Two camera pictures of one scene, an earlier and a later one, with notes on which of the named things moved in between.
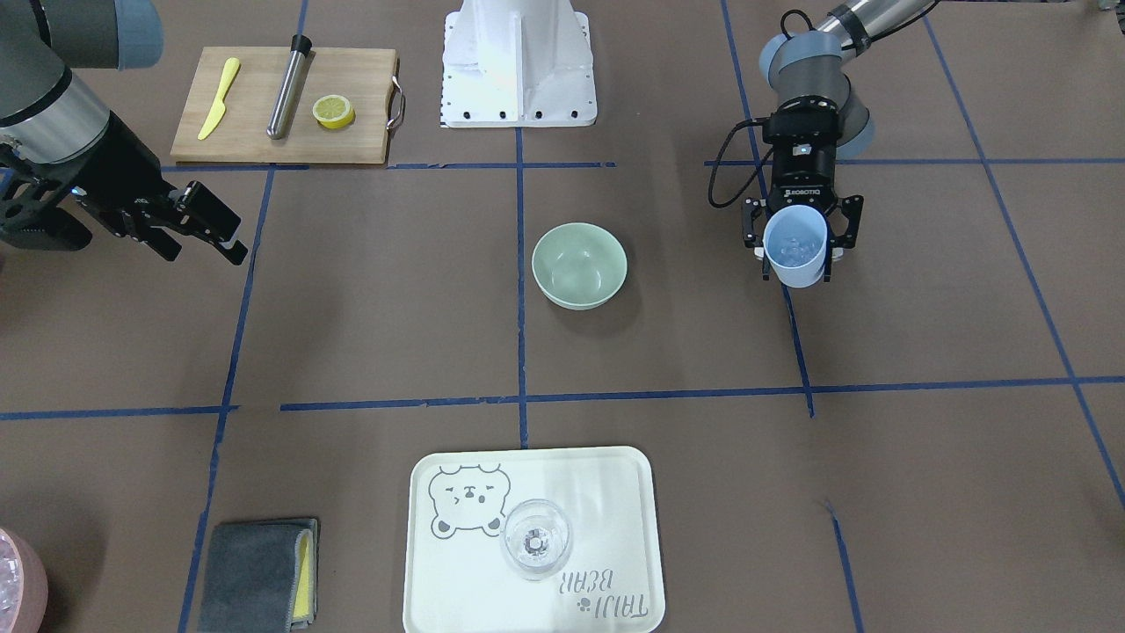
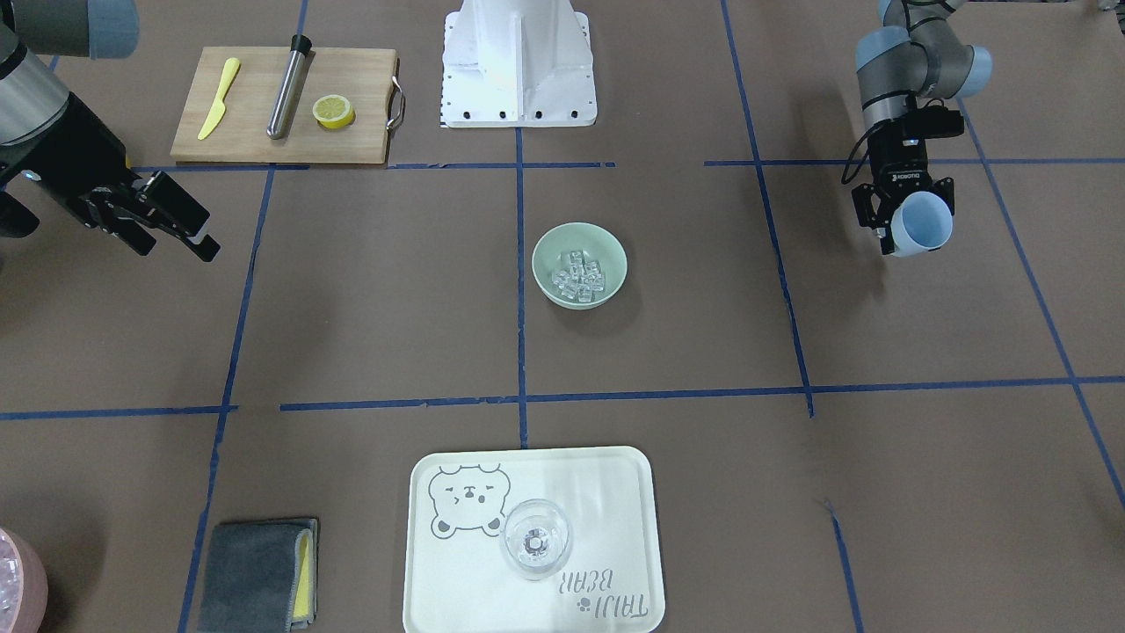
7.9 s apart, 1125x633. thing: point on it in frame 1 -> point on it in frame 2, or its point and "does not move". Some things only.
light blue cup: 794,237 -> 922,221
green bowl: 579,266 does not move
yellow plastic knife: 220,108 does not move
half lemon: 332,112 does not move
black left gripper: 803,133 -> 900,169
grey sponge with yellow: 261,577 does not move
